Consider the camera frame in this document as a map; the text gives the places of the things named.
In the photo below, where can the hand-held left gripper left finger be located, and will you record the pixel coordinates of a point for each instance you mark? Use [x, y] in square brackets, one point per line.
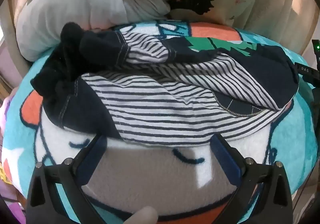
[92, 159]

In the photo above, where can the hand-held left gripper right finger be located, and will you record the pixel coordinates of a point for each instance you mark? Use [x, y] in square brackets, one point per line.
[225, 161]

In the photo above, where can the person's left hand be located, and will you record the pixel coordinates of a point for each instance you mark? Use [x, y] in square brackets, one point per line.
[143, 216]

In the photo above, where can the teal cartoon printed blanket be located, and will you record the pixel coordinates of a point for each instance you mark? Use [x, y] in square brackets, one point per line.
[160, 164]

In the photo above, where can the pink printed bedsheet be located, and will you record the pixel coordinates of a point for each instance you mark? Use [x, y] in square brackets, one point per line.
[10, 126]

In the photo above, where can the light grey pillow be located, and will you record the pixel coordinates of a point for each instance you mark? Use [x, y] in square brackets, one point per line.
[75, 6]

